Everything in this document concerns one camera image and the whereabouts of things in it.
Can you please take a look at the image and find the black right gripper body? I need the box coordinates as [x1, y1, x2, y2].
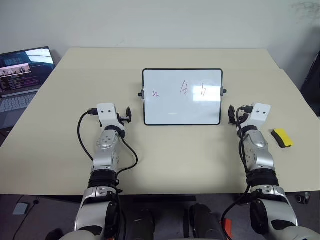
[229, 111, 251, 127]

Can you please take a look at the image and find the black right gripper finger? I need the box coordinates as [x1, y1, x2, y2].
[228, 104, 237, 123]

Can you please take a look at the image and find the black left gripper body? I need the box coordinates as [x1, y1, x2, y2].
[116, 113, 129, 125]

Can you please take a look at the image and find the yellow and black eraser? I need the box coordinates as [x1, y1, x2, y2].
[270, 127, 295, 150]

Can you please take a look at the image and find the black-framed tabletop whiteboard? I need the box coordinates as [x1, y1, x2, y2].
[137, 67, 228, 127]

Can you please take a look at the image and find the black chair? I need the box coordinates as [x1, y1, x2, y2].
[300, 50, 320, 118]

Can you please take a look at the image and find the black table crossbar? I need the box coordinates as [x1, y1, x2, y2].
[132, 195, 197, 203]

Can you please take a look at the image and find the black caster wheel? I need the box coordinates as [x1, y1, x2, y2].
[294, 192, 311, 205]

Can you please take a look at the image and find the orange plastic part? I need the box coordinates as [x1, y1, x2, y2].
[219, 218, 235, 238]

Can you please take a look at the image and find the dark rounded shape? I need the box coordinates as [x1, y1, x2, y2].
[188, 203, 226, 240]

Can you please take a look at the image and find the open silver laptop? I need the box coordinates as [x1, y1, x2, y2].
[0, 46, 57, 131]

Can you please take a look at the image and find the grey robot torso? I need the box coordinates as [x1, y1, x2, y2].
[56, 225, 320, 240]

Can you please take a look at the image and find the grey floor pedal box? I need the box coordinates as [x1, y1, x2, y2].
[12, 202, 31, 216]

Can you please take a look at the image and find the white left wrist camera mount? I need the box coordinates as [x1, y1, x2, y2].
[96, 102, 126, 132]

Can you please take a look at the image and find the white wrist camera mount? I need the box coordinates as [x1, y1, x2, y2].
[246, 102, 272, 128]
[96, 102, 126, 132]

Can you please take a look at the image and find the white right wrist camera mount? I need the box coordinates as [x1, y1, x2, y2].
[246, 102, 272, 128]

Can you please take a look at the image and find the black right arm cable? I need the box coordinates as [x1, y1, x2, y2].
[220, 105, 254, 224]

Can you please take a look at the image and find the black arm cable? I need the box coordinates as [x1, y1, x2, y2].
[220, 105, 254, 224]
[77, 107, 139, 176]

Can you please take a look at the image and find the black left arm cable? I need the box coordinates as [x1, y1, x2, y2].
[77, 107, 139, 176]

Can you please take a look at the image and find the black floor cable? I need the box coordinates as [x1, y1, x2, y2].
[14, 194, 42, 207]

